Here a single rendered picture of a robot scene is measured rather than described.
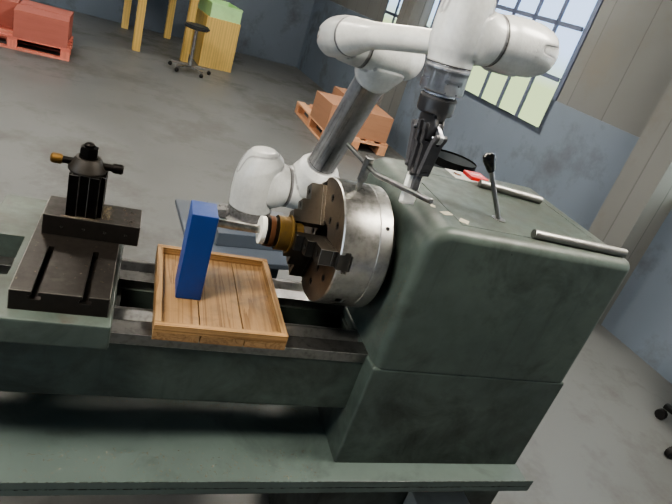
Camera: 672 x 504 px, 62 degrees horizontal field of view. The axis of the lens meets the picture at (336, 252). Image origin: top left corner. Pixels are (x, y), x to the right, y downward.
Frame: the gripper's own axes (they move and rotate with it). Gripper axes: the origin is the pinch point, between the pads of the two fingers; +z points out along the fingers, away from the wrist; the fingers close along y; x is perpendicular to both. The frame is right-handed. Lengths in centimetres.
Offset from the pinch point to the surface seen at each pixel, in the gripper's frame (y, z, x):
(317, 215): -19.0, 16.4, -12.3
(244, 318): -9, 41, -28
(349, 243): -2.8, 15.7, -9.1
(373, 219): -6.4, 10.7, -3.3
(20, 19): -592, 70, -174
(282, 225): -14.8, 18.2, -21.7
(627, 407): -81, 141, 225
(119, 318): -9, 43, -56
